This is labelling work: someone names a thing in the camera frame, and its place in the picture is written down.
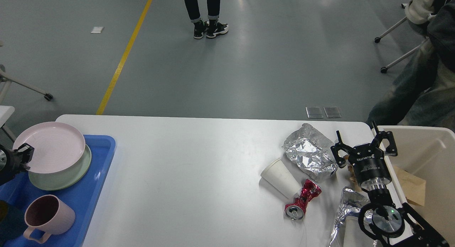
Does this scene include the brown paper bag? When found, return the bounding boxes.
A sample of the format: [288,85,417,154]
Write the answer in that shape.
[393,165,426,206]

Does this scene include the walking person dark trousers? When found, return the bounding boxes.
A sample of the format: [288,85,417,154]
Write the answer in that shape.
[183,0,229,40]

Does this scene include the office chair right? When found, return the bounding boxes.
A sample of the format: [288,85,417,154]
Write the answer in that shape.
[374,0,445,74]

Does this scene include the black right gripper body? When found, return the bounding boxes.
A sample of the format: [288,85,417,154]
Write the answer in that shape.
[348,143,392,188]

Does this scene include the pink mug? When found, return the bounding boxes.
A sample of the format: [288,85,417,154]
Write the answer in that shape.
[23,194,75,244]

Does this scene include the floor outlet plate right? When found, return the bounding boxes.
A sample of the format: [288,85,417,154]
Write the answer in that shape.
[323,107,342,119]

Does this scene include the crumpled foil small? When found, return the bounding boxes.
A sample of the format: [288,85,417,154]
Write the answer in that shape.
[327,187,382,247]

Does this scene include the floor outlet plate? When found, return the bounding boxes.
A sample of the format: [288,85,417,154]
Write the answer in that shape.
[305,107,325,119]
[323,107,342,119]

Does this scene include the white side table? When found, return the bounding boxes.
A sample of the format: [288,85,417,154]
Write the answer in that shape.
[0,106,16,142]

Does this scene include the crushed red can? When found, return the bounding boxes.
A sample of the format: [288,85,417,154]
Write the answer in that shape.
[284,179,322,220]

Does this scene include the dark green mug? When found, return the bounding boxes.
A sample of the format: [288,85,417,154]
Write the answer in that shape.
[0,200,28,247]

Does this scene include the beige plastic bin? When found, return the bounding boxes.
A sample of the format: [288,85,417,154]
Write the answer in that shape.
[378,125,455,247]

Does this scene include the crumpled foil large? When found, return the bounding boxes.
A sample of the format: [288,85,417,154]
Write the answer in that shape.
[282,123,338,182]

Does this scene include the green plate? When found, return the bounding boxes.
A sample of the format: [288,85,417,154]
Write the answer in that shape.
[28,145,92,191]

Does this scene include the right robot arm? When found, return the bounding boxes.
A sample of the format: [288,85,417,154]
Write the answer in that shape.
[331,122,449,247]

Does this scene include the blue plastic tray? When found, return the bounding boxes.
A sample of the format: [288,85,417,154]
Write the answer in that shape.
[0,135,116,247]

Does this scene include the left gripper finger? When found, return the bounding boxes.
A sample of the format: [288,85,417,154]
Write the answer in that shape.
[16,143,35,171]

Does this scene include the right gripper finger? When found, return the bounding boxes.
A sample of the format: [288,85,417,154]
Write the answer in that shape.
[330,130,353,168]
[371,120,398,157]

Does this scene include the person in jeans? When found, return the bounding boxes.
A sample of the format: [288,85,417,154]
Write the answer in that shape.
[366,0,455,130]

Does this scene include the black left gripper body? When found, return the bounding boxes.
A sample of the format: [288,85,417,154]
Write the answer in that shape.
[0,145,22,185]

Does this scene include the floor outlet plate left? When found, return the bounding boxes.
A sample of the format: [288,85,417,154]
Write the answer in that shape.
[305,107,325,119]

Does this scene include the pink plate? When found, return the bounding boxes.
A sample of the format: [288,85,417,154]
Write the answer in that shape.
[13,121,86,174]

